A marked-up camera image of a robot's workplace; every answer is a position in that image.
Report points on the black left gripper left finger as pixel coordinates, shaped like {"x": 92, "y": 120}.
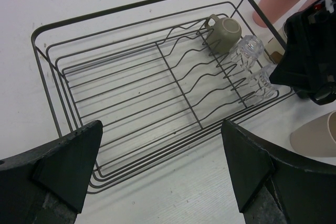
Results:
{"x": 48, "y": 184}

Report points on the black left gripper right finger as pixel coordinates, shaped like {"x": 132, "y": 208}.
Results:
{"x": 274, "y": 185}

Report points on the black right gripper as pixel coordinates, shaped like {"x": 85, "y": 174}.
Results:
{"x": 308, "y": 64}

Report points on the clear glass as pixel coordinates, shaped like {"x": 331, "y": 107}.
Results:
{"x": 260, "y": 82}
{"x": 246, "y": 52}

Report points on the beige tall cup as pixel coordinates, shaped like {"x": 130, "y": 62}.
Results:
{"x": 315, "y": 138}

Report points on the cream cup brown band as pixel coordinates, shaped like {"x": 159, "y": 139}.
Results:
{"x": 274, "y": 51}

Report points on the grey beige small mug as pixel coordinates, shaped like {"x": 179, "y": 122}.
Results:
{"x": 223, "y": 33}

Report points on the grey wire dish rack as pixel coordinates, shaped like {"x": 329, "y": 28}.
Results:
{"x": 147, "y": 73}

